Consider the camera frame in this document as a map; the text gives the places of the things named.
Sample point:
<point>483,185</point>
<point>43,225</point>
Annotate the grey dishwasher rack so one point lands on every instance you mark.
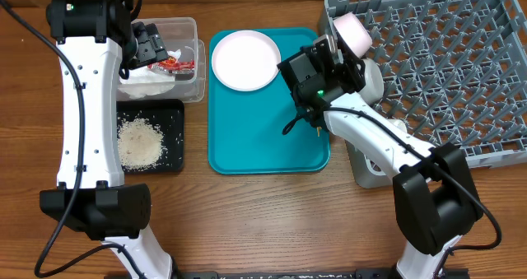
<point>454,71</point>

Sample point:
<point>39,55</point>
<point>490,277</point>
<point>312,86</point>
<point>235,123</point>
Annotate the white tissue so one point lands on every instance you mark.
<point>153,79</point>

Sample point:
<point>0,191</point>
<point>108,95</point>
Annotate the black plastic tray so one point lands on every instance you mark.
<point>173,118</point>

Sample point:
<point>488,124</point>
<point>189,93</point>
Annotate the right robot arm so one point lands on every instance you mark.
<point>435,198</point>

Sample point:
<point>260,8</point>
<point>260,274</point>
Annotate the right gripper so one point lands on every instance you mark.
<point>345,71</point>

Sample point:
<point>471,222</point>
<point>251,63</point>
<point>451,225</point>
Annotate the white pink bowl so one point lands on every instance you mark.
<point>352,35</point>

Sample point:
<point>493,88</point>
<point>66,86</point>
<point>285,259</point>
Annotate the clear plastic bin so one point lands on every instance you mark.
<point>180,33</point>

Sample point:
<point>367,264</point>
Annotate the red snack wrapper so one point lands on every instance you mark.
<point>173,66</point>

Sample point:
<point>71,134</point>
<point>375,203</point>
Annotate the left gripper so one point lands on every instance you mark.
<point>151,45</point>

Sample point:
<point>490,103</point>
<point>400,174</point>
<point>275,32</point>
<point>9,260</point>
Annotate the pile of rice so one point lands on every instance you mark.
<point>139,144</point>

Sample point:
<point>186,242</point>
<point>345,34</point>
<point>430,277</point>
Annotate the teal plastic tray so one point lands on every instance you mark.
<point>245,129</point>

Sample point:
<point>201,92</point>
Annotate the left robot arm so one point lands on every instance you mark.
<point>99,42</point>

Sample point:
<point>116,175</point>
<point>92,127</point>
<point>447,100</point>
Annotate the white plastic cup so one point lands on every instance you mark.
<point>400,124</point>

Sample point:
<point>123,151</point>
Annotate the large white plate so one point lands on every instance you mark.
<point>245,60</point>

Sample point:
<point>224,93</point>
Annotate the grey bowl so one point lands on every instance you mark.
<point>373,89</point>

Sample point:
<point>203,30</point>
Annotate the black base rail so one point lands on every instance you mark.
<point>364,273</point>

